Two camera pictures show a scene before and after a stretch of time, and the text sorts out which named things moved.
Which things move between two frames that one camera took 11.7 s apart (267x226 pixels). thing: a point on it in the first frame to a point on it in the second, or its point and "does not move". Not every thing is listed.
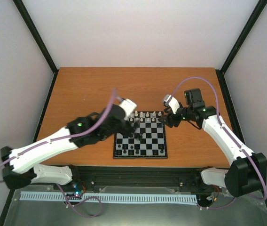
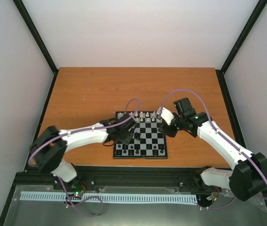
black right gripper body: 171,118 to 173,132
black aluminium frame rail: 136,176 does not move
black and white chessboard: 153,145 does not move
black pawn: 160,146 does not move
